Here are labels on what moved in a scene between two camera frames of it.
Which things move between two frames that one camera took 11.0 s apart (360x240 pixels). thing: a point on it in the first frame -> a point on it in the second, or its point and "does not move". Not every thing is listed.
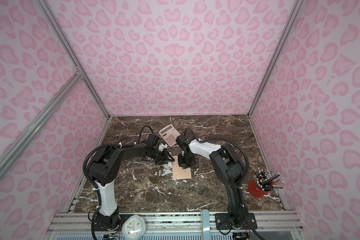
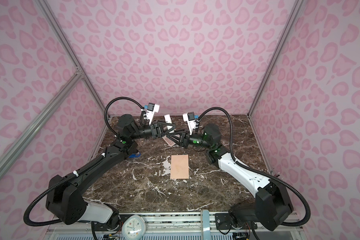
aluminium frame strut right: [276, 59] does not move
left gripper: [165, 157] -> [163, 122]
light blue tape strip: [206, 234] does not move
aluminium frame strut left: [50, 16] does not move
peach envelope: [178, 173] does not move
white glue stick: [169, 166] -> [168, 119]
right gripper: [181, 164] -> [180, 144]
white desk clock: [134, 227] does not move
